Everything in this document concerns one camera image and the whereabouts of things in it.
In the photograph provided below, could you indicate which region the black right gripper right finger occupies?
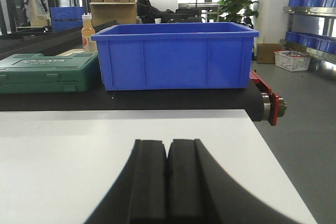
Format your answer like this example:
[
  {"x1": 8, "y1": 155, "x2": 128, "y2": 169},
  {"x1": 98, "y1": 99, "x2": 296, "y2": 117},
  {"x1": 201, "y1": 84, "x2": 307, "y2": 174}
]
[{"x1": 167, "y1": 139, "x2": 296, "y2": 223}]

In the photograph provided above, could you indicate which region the metal shelf rack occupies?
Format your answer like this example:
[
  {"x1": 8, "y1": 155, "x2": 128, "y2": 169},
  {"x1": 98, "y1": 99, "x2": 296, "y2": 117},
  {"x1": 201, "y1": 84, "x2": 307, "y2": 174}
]
[{"x1": 280, "y1": 0, "x2": 335, "y2": 64}]

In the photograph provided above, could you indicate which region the large blue plastic bin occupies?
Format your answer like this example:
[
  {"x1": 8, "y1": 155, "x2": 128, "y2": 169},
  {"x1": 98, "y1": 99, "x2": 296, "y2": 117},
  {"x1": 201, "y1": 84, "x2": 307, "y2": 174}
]
[{"x1": 92, "y1": 22, "x2": 259, "y2": 91}]

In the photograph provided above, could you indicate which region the blue bin far left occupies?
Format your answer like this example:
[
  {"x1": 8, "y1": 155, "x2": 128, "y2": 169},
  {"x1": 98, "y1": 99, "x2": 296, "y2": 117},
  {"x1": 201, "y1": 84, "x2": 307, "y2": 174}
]
[{"x1": 50, "y1": 6, "x2": 84, "y2": 32}]

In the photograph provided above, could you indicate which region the green SATA tool case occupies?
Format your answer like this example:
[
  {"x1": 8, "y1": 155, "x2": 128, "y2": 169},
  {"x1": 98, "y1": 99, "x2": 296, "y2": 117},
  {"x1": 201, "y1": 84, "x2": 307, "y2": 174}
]
[{"x1": 1, "y1": 52, "x2": 100, "y2": 94}]

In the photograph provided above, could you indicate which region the cardboard box on floor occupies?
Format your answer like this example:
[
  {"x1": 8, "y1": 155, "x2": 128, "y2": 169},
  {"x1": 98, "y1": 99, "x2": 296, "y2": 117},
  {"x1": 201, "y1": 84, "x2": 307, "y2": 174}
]
[{"x1": 257, "y1": 44, "x2": 283, "y2": 64}]

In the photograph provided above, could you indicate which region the large cardboard box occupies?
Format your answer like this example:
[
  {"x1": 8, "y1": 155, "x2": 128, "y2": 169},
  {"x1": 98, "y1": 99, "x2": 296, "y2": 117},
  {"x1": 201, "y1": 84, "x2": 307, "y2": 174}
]
[{"x1": 90, "y1": 2, "x2": 137, "y2": 26}]

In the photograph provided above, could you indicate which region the orange juice bottle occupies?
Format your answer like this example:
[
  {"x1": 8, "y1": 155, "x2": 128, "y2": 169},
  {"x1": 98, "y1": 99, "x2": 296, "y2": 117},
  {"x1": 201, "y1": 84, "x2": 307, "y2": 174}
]
[{"x1": 81, "y1": 13, "x2": 96, "y2": 52}]

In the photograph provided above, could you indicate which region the red conveyor end bracket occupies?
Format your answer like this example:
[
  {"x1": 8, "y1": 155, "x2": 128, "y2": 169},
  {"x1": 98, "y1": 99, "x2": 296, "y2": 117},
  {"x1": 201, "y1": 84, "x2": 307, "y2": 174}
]
[{"x1": 249, "y1": 70, "x2": 287, "y2": 126}]

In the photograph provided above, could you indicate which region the white plastic basket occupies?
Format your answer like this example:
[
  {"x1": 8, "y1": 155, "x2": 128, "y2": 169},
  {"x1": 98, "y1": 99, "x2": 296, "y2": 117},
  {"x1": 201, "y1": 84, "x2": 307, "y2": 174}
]
[{"x1": 274, "y1": 50, "x2": 311, "y2": 72}]

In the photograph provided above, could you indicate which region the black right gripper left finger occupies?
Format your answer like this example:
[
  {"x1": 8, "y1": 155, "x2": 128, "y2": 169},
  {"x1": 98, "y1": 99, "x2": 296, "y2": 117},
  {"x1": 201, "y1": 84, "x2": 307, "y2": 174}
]
[{"x1": 86, "y1": 140, "x2": 166, "y2": 223}]

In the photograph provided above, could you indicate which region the beige plastic tray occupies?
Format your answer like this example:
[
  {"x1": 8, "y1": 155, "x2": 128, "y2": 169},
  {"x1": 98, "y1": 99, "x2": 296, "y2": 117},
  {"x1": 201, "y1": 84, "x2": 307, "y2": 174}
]
[{"x1": 56, "y1": 48, "x2": 98, "y2": 58}]

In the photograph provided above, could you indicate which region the green potted plant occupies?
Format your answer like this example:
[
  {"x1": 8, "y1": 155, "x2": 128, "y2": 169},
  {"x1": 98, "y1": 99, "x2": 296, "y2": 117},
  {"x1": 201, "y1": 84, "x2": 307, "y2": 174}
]
[{"x1": 217, "y1": 0, "x2": 259, "y2": 29}]

